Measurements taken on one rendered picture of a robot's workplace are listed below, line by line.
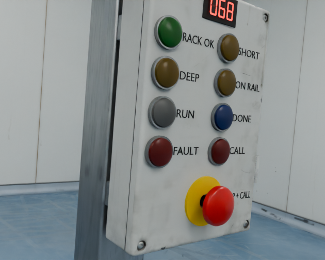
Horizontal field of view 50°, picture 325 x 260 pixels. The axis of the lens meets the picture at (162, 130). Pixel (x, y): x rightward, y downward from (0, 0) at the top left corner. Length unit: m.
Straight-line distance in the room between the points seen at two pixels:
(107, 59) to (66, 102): 3.74
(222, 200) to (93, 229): 0.14
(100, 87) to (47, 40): 3.71
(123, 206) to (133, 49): 0.15
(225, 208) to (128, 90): 0.15
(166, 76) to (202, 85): 0.05
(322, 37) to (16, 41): 2.98
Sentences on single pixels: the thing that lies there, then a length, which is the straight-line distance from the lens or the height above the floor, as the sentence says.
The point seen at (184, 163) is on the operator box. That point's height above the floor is 0.94.
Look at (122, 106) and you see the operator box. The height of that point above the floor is 0.99.
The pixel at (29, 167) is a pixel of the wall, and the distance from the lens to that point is 4.06.
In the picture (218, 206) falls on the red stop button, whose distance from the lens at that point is 0.35.
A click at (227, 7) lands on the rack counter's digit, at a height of 1.10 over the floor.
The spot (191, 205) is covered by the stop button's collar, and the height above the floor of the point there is 0.90.
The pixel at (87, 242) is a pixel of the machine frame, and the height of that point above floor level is 0.84.
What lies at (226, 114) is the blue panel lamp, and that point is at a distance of 0.37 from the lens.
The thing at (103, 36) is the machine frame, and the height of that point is 1.06.
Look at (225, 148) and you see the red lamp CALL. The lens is 0.38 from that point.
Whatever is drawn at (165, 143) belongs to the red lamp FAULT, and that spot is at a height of 0.96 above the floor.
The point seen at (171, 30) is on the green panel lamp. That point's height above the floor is 1.06.
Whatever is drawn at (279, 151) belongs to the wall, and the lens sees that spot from 3.77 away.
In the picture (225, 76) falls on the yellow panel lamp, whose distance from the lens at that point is 0.37.
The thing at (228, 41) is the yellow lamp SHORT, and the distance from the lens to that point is 0.38.
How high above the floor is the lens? 0.99
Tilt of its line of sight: 3 degrees down
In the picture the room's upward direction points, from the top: 5 degrees clockwise
